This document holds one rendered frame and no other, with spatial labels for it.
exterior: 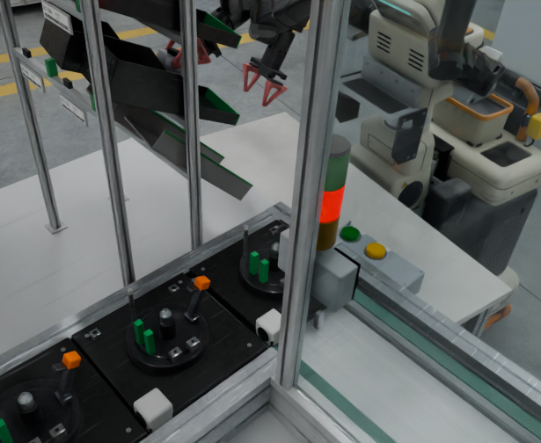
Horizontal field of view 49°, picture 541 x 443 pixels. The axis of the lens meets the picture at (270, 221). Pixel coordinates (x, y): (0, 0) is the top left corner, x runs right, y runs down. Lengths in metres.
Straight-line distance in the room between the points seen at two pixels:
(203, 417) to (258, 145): 0.96
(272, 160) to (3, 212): 0.71
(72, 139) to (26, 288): 2.17
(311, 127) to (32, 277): 0.86
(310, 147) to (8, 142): 2.93
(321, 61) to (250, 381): 0.58
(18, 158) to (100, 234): 1.95
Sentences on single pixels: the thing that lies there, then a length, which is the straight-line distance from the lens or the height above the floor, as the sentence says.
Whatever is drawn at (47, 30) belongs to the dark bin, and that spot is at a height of 1.34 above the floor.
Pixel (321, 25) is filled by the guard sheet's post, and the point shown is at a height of 1.57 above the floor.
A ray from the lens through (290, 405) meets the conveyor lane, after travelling 1.04.
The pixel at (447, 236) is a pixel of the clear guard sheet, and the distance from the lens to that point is 0.63.
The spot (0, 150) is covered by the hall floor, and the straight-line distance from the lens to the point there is 3.47.
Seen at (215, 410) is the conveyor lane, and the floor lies 0.96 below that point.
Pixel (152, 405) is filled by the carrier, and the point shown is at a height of 0.99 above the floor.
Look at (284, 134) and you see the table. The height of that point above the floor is 0.86.
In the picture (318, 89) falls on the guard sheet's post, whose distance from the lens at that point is 0.65.
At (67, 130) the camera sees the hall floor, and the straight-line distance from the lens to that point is 3.55.
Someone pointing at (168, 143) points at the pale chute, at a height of 1.19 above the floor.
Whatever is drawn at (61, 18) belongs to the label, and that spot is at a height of 1.44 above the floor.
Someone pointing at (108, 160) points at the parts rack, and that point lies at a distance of 1.03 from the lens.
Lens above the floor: 1.80
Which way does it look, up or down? 40 degrees down
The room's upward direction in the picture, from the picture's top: 4 degrees clockwise
